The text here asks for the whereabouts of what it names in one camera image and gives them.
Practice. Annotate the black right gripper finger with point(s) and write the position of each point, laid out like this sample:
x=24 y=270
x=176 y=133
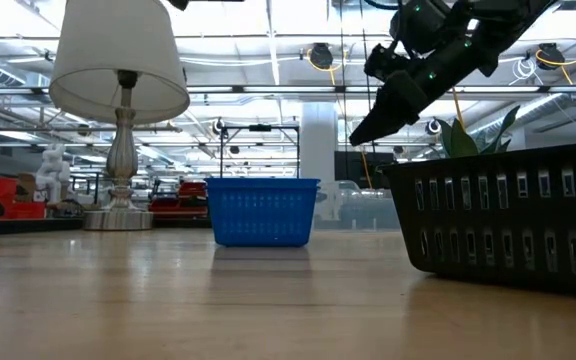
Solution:
x=383 y=125

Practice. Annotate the green leafy plant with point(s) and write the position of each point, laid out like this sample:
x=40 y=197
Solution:
x=460 y=142

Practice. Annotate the white building column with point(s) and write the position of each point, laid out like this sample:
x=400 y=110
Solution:
x=318 y=140

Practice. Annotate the brown cardboard box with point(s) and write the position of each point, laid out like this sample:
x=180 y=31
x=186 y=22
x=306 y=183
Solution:
x=27 y=182

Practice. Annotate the black table edge rail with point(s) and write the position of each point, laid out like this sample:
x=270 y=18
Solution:
x=18 y=227

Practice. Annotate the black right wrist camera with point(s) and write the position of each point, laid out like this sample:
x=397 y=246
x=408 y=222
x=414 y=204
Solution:
x=418 y=25

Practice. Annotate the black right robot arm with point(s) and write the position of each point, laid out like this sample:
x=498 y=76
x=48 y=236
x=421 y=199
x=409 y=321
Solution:
x=513 y=20

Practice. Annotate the clear plastic bin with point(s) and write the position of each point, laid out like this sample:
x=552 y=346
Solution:
x=358 y=210

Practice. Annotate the white robot figure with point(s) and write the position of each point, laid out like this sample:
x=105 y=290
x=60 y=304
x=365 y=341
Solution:
x=53 y=170

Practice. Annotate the white shade silver table lamp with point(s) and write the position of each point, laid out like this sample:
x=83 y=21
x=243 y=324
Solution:
x=118 y=50

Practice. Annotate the red storage crate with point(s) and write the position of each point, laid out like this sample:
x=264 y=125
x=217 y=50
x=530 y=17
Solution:
x=23 y=210

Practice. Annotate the black monitor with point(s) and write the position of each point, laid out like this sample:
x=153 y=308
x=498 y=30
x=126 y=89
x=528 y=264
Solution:
x=363 y=170

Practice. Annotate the red tool chest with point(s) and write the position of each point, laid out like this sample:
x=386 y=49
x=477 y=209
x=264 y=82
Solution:
x=188 y=200

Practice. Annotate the black slotted plastic basket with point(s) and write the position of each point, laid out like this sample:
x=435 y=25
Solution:
x=493 y=225

